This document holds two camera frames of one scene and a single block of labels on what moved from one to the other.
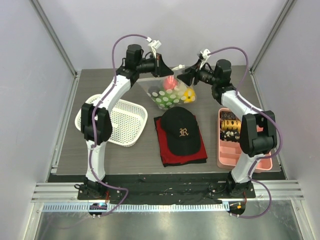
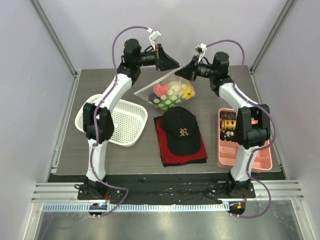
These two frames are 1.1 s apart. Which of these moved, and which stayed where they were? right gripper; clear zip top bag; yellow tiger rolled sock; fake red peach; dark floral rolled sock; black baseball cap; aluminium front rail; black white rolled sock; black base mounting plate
Moved: fake red peach; clear zip top bag; right gripper
Stayed: aluminium front rail; black baseball cap; black base mounting plate; dark floral rolled sock; black white rolled sock; yellow tiger rolled sock
